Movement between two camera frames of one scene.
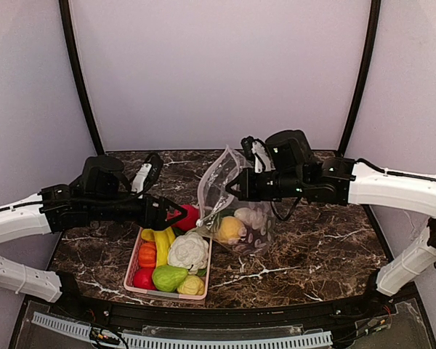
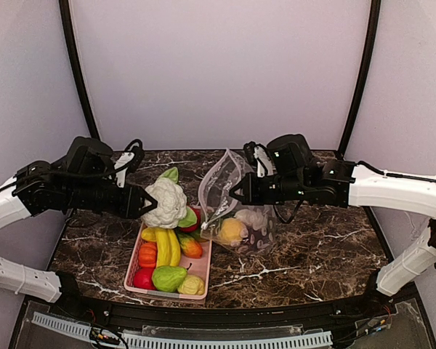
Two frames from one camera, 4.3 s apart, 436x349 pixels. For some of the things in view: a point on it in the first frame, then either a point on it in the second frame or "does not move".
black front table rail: (365, 301) does not move
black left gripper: (150, 211) -> (133, 201)
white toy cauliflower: (189, 251) -> (171, 205)
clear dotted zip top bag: (245, 227) does not move
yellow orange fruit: (229, 228) does not move
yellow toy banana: (163, 240) does not move
